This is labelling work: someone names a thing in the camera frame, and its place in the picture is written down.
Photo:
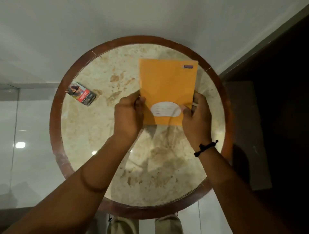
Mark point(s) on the person's right hand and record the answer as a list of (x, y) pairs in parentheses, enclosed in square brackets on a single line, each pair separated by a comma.
[(196, 120)]

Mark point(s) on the person's left hand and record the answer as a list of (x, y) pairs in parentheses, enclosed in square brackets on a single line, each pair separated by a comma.
[(128, 115)]

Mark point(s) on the person's left thumb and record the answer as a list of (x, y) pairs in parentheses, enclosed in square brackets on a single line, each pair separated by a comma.
[(141, 104)]

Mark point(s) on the person's right thumb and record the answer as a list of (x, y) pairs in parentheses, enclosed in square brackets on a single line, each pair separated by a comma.
[(186, 110)]

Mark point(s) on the orange notebook with white label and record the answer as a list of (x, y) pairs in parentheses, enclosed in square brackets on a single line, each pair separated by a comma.
[(167, 89)]

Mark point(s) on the person's left forearm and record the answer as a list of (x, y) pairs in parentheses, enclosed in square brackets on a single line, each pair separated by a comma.
[(74, 190)]

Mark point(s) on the person's right forearm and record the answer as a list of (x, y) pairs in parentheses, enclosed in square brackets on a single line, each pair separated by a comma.
[(236, 192)]

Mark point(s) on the round marble table wooden rim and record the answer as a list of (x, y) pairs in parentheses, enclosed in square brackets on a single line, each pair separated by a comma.
[(144, 149)]

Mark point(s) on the small printed cardboard box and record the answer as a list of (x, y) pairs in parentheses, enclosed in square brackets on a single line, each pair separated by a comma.
[(80, 93)]

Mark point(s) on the dark wooden door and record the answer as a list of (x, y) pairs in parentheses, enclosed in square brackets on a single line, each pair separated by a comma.
[(272, 120)]

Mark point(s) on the person's beige trousers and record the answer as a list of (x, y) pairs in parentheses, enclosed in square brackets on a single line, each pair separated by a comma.
[(144, 224)]

